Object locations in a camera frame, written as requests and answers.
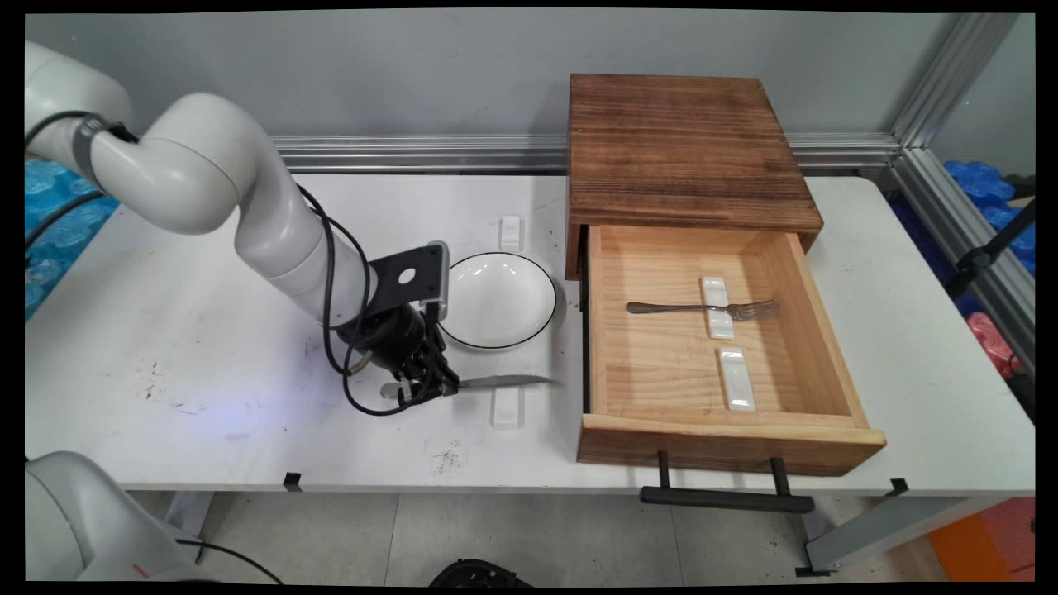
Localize black velcro strap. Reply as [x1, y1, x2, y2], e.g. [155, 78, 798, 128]
[72, 114, 139, 193]

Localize black tripod stand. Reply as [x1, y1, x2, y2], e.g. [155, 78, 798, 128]
[946, 174, 1036, 298]

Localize blue plastic bags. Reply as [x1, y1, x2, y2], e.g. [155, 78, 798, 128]
[25, 157, 122, 321]
[945, 159, 1036, 275]

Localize red mesh bag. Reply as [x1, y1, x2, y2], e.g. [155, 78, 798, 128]
[967, 312, 1026, 379]

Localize light wooden drawer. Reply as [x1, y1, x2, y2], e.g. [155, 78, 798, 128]
[576, 223, 887, 478]

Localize slanted aluminium frame post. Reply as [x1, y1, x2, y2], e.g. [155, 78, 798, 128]
[889, 12, 1036, 373]

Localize silver fork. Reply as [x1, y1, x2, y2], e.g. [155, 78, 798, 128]
[626, 300, 780, 321]

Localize white plate with black rim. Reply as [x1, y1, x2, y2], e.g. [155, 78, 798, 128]
[436, 252, 558, 350]

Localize horizontal aluminium frame rail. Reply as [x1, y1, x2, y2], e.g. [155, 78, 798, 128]
[269, 132, 903, 175]

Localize grey table leg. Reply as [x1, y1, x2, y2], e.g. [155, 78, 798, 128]
[796, 494, 1013, 578]
[164, 492, 216, 542]

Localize black round floor object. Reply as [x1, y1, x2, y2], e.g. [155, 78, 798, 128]
[429, 559, 535, 588]

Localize silver table knife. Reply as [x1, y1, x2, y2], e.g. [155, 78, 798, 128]
[380, 374, 555, 400]

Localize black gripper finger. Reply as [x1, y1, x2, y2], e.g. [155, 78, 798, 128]
[398, 357, 441, 407]
[420, 335, 460, 396]

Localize dark wooden cabinet box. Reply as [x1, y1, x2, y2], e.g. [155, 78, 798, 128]
[565, 73, 824, 282]

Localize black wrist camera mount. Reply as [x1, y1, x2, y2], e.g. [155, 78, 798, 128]
[367, 240, 452, 321]

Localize orange box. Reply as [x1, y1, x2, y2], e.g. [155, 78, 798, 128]
[929, 496, 1036, 583]

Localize black drawer handle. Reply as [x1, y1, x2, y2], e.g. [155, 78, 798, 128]
[639, 450, 815, 515]

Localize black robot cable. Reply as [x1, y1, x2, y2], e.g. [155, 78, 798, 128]
[296, 186, 373, 378]
[176, 539, 284, 584]

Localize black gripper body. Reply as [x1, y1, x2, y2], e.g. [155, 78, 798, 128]
[358, 303, 428, 374]

